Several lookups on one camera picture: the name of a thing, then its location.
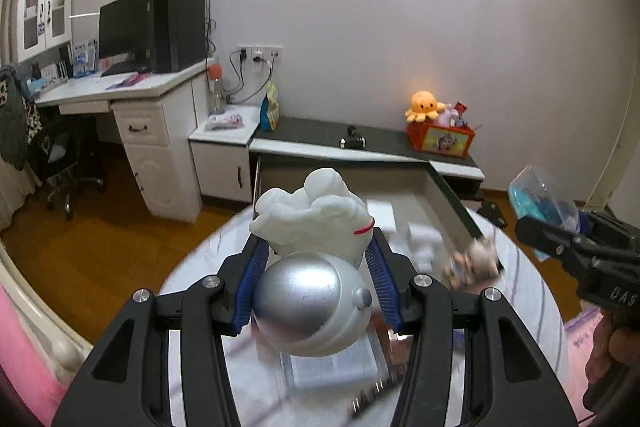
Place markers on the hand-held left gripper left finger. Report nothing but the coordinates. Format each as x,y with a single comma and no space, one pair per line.
252,277

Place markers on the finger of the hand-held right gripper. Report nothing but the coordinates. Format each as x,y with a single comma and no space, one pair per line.
612,229
545,237

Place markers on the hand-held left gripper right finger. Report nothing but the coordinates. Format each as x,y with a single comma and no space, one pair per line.
382,279

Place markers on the clear bag with blue liquid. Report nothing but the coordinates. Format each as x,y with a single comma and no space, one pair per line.
542,202

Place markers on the white astronaut toy silver helmet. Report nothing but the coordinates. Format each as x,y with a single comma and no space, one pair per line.
305,302

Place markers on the pink box with black rim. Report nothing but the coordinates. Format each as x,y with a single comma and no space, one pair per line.
400,187

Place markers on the person's right hand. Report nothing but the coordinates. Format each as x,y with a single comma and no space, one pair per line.
622,347

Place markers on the white striped tablecloth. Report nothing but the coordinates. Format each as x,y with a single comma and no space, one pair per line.
200,267

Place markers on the white boxy item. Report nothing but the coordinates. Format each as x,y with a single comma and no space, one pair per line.
382,217
425,244

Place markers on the black item on floor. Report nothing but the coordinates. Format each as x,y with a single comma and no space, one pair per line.
492,214

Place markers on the pink beige toy figure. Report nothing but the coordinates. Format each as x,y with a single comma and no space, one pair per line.
472,262

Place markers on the clear plastic case with label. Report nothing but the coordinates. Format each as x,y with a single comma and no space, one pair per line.
340,364

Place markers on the white bedside cabinet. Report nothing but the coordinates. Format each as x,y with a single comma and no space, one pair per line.
220,167

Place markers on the orange printed storage box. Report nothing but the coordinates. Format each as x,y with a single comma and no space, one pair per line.
442,141

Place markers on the small black device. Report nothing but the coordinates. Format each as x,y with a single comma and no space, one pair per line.
352,142

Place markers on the pink stuffed toy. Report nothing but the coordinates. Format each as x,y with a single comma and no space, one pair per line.
450,114

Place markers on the low cabinet with dark top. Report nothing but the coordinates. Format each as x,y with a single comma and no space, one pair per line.
310,132

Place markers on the pink printed booklet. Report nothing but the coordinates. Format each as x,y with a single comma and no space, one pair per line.
225,121

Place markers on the white desk with drawers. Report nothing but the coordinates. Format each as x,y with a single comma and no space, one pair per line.
160,147

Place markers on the blue yellow snack bag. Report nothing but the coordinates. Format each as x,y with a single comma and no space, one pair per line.
270,107

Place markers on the orange octopus plush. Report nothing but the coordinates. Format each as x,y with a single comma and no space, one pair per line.
424,106

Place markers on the water bottle with orange lid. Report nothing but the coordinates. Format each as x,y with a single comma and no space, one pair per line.
216,87

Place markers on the black office chair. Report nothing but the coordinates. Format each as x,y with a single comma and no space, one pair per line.
65,147

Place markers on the pink book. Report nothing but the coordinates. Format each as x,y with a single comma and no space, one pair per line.
127,82

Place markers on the pink blanket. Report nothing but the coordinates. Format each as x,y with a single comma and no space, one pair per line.
20,357

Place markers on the black computer tower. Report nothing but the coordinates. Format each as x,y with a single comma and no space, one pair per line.
180,34

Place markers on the blue white boxes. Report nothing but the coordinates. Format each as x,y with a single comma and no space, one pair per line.
84,57

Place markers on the black computer monitor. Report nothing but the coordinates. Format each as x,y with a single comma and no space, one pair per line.
125,29

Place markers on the grey jacket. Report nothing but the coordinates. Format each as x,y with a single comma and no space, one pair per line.
10,122

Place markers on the white wall power outlet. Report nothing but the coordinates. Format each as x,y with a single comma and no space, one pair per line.
257,53

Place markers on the white wall cabinet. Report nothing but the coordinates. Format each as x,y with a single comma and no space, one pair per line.
42,12

